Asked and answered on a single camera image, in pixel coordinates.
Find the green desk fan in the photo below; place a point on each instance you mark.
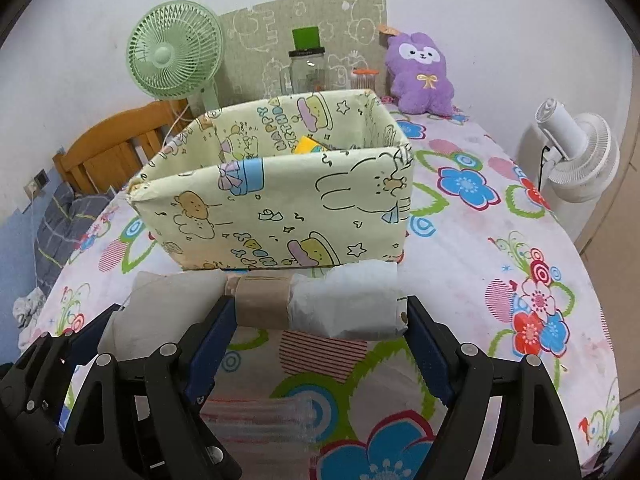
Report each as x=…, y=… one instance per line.
x=175, y=51

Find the white crumpled cloth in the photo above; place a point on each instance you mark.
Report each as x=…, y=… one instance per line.
x=26, y=311

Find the purple plush bunny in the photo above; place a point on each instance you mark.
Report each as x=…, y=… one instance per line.
x=418, y=68

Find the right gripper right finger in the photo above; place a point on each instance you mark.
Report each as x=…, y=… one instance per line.
x=532, y=439

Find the glass mason jar mug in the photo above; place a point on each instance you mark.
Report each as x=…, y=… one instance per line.
x=305, y=73

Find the yellow cartoon tissue pack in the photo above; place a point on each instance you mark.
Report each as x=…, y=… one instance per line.
x=307, y=145

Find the wooden chair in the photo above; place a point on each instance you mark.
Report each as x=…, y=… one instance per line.
x=108, y=154

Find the toothpick jar orange lid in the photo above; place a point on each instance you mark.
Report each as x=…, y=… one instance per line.
x=363, y=78

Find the white standing fan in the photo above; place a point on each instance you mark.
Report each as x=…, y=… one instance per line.
x=572, y=159

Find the green cartoon cardboard panel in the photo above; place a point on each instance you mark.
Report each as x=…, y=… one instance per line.
x=257, y=41

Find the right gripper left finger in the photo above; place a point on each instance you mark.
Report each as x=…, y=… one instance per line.
x=140, y=419

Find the cartoon print fabric storage box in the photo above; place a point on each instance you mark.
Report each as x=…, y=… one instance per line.
x=227, y=191

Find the green plastic cup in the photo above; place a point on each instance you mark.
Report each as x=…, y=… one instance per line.
x=306, y=38

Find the grey plaid pillow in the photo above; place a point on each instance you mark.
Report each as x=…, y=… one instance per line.
x=62, y=229

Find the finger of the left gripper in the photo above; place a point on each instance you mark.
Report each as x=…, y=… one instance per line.
x=83, y=350
x=33, y=391

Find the wall power socket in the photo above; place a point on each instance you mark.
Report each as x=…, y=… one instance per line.
x=35, y=186

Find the white roll with brown band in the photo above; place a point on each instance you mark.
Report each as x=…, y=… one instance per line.
x=356, y=301

